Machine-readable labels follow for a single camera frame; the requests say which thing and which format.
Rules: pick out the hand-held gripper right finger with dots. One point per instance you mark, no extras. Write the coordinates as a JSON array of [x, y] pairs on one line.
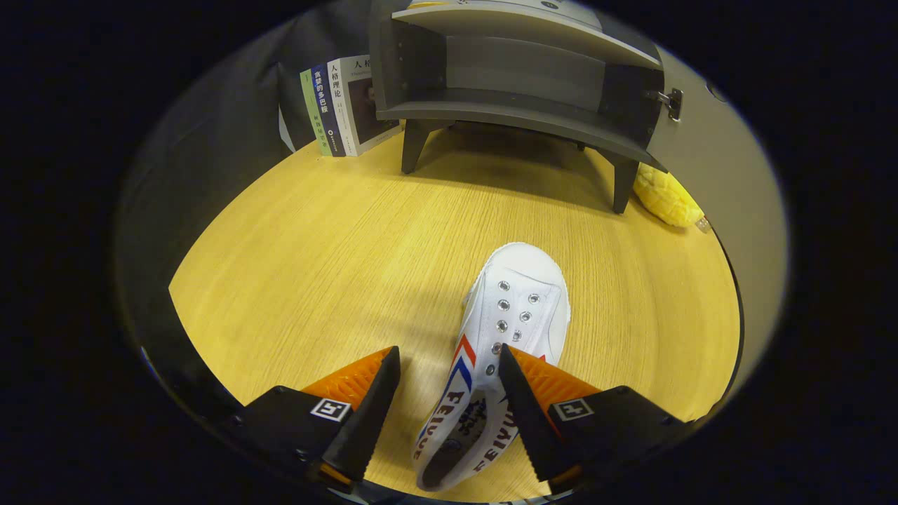
[[530, 421]]

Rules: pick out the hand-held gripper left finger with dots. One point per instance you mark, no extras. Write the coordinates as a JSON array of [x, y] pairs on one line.
[[372, 414]]

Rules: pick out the white canvas shoe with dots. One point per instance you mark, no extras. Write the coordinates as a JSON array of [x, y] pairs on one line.
[[519, 280]]

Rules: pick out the dark grey shoe cabinet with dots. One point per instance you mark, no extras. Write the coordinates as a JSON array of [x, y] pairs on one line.
[[519, 105]]

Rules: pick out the metal door hinge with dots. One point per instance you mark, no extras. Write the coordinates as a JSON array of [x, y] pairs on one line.
[[675, 104]]

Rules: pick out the yellow corn toy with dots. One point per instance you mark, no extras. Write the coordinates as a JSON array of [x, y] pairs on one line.
[[666, 200]]

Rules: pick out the blue book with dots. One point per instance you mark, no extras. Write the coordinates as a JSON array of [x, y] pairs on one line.
[[326, 112]]

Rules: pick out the white book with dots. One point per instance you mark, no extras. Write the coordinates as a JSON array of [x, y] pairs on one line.
[[358, 105]]

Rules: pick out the black backdrop cloth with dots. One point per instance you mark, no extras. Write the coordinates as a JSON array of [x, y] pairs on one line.
[[245, 105]]

